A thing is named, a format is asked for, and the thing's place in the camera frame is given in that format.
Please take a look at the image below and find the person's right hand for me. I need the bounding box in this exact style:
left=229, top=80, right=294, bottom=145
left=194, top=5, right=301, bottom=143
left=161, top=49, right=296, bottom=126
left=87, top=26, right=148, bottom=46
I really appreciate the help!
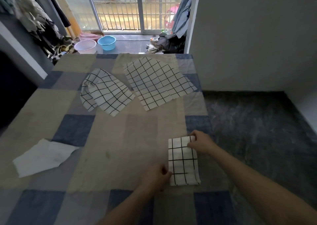
left=187, top=130, right=218, bottom=155

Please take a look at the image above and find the person's left hand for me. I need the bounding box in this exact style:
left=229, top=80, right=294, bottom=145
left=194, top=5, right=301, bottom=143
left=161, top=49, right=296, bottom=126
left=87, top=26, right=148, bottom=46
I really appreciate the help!
left=138, top=163, right=173, bottom=193

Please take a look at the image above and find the white black-grid cloth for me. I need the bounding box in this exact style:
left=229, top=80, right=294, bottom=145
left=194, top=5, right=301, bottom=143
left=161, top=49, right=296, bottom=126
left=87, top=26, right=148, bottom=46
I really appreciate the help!
left=80, top=68, right=136, bottom=117
left=168, top=136, right=201, bottom=186
left=123, top=56, right=198, bottom=111

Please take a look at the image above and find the plain white cloth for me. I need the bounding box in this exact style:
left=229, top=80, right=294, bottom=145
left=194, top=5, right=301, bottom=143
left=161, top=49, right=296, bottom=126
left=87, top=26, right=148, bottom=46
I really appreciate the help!
left=12, top=138, right=80, bottom=178

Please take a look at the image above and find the person's left forearm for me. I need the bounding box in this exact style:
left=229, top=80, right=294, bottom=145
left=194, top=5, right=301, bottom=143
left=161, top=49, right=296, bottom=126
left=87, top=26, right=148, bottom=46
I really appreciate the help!
left=96, top=185, right=159, bottom=225

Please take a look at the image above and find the person's right forearm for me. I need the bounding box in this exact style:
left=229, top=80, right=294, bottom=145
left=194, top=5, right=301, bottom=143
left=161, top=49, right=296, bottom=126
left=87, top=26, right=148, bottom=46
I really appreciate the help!
left=210, top=145, right=317, bottom=225

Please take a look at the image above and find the blue beige patchwork tablecloth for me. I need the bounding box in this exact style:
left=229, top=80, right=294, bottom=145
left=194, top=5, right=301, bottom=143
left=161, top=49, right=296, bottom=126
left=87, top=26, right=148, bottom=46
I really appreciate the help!
left=0, top=53, right=265, bottom=225

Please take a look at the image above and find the dark clothes heap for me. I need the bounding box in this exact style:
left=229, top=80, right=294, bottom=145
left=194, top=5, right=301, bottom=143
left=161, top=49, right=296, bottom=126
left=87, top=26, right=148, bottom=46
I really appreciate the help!
left=146, top=33, right=186, bottom=54

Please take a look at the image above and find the blue-grey hanging garment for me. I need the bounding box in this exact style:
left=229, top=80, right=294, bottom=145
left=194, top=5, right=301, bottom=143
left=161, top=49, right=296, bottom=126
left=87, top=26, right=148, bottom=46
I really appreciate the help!
left=171, top=0, right=194, bottom=38

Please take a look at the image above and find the pink red vehicle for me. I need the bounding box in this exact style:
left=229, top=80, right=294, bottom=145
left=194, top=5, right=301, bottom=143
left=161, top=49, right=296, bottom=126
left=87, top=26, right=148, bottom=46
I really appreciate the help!
left=164, top=5, right=179, bottom=29

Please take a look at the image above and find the blue plastic basin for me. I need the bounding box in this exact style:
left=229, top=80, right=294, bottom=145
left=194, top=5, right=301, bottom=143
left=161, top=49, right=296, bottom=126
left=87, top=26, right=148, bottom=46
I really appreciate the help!
left=97, top=35, right=117, bottom=51

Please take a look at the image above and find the pale pink plastic basin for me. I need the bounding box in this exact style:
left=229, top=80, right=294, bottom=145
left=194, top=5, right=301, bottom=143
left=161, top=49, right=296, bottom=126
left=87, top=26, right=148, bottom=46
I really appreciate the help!
left=74, top=39, right=97, bottom=54

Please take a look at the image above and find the glass sliding door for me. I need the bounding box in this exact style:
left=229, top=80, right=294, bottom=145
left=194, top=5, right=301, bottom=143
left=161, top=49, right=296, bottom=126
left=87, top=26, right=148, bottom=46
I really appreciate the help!
left=58, top=0, right=195, bottom=35

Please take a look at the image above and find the metal security grille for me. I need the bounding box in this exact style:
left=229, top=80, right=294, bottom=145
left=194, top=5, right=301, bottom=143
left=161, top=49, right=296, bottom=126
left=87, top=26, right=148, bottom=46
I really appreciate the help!
left=89, top=0, right=186, bottom=31

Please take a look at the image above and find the bright pink plastic basin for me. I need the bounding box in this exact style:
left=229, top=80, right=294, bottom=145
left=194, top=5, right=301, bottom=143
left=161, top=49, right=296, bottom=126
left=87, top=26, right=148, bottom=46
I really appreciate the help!
left=79, top=32, right=103, bottom=41

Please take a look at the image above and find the pile of shoes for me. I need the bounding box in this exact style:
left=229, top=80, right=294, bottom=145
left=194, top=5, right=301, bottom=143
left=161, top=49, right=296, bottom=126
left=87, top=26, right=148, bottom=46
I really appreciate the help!
left=48, top=36, right=80, bottom=66

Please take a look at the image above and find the beige curtain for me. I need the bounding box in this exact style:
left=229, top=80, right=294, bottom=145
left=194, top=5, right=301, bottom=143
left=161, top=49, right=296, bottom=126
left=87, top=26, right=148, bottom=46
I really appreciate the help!
left=48, top=0, right=82, bottom=38

